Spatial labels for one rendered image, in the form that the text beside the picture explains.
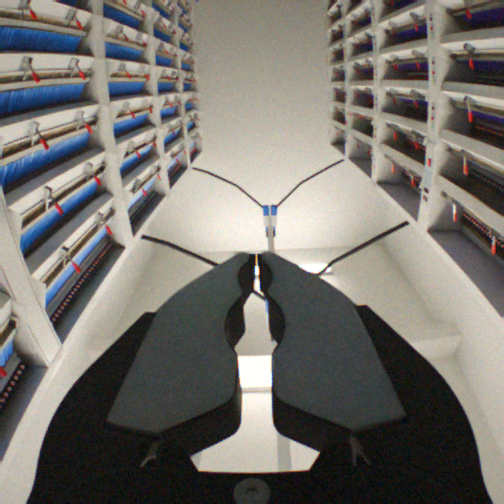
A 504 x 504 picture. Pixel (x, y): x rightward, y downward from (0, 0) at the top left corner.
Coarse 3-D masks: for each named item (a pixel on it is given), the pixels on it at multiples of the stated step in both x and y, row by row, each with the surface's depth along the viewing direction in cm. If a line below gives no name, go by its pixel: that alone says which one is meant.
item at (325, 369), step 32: (288, 288) 10; (320, 288) 10; (288, 320) 8; (320, 320) 8; (352, 320) 8; (288, 352) 7; (320, 352) 7; (352, 352) 7; (288, 384) 7; (320, 384) 6; (352, 384) 6; (384, 384) 6; (288, 416) 6; (320, 416) 6; (352, 416) 6; (384, 416) 6; (320, 448) 6
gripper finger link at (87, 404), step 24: (144, 312) 9; (120, 336) 8; (144, 336) 8; (96, 360) 7; (120, 360) 7; (96, 384) 7; (120, 384) 7; (72, 408) 6; (96, 408) 6; (48, 432) 5; (72, 432) 5; (96, 432) 5; (120, 432) 5; (48, 456) 5; (72, 456) 5; (96, 456) 5; (120, 456) 5; (144, 456) 5; (48, 480) 4; (72, 480) 4
